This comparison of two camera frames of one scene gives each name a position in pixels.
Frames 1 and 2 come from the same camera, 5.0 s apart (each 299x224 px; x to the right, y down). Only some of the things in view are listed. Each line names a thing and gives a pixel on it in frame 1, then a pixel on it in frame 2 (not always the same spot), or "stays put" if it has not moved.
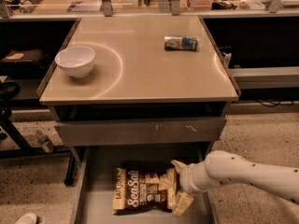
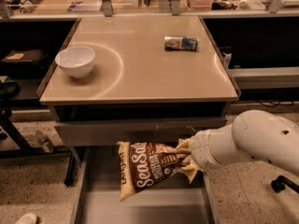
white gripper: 186,177 -> 202,149
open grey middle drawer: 92,199 stays put
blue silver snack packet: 181,43 stays put
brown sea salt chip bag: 136,191 -> 142,164
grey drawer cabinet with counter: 138,81 stays put
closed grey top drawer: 75,133 stays put
